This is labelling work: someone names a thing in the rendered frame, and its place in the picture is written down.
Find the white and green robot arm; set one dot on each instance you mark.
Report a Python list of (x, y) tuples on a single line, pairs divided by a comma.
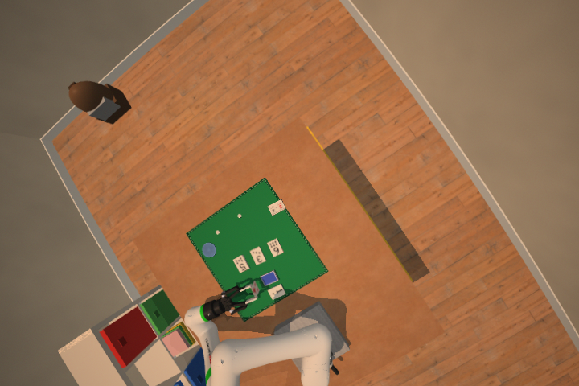
[(231, 357)]

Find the green card cloth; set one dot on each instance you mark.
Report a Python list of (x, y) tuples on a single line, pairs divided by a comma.
[(255, 228)]

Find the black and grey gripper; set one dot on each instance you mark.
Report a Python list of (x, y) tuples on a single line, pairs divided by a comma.
[(225, 303)]

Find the light blue round disc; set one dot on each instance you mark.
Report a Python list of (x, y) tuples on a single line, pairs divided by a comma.
[(209, 250)]

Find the blue playing card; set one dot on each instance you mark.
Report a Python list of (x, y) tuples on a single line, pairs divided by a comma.
[(269, 278)]

